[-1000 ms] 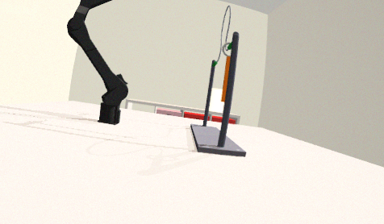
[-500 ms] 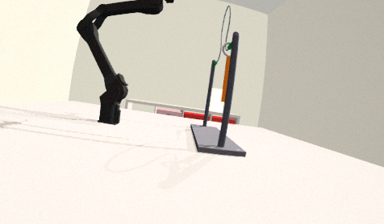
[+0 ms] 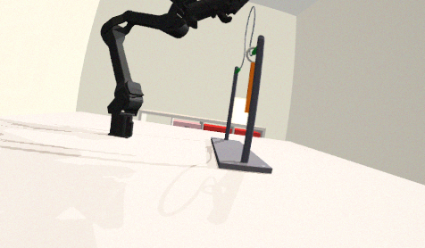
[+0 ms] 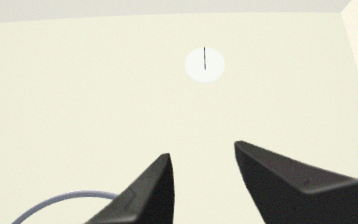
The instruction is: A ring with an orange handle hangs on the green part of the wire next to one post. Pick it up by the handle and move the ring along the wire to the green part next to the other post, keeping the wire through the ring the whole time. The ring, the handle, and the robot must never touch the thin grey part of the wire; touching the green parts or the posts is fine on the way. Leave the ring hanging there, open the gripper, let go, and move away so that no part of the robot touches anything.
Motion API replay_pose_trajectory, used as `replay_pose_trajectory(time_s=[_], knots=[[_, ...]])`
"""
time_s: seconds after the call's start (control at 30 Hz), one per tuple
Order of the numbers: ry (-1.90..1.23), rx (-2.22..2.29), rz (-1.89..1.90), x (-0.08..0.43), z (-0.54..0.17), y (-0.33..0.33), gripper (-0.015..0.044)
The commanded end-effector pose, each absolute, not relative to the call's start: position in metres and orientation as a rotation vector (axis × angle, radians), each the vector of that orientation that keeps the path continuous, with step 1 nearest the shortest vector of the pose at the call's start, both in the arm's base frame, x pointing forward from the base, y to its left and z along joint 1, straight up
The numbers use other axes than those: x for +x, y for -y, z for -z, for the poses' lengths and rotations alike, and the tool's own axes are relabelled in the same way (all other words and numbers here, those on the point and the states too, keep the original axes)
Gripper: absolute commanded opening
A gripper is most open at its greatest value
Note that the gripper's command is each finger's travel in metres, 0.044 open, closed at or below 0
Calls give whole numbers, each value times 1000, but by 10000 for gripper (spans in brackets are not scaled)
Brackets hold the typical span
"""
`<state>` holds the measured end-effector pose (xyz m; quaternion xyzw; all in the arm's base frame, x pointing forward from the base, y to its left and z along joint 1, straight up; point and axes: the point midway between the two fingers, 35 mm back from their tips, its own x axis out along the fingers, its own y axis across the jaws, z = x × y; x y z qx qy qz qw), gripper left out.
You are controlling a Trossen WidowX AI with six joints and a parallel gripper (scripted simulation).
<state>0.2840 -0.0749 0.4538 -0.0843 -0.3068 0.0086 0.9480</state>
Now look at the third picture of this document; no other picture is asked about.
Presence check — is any orange bar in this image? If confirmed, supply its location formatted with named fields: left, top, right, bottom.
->
left=245, top=46, right=255, bottom=113

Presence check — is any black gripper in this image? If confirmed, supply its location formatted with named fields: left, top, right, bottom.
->
left=204, top=0, right=249, bottom=23

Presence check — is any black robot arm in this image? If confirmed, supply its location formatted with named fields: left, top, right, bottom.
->
left=100, top=0, right=210, bottom=139

